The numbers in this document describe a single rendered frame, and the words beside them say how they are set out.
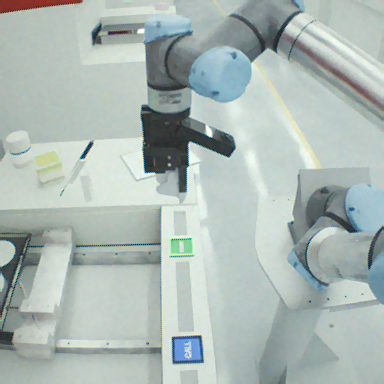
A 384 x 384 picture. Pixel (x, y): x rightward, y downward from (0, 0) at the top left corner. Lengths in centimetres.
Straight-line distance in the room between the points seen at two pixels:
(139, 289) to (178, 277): 18
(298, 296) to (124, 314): 43
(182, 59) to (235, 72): 8
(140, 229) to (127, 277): 14
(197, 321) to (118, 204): 40
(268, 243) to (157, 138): 54
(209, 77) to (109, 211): 59
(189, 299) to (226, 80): 45
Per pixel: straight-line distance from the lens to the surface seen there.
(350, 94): 52
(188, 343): 71
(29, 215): 106
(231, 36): 53
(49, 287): 95
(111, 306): 95
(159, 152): 66
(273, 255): 106
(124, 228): 103
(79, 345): 87
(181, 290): 79
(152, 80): 61
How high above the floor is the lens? 158
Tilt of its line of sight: 38 degrees down
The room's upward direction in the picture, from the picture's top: straight up
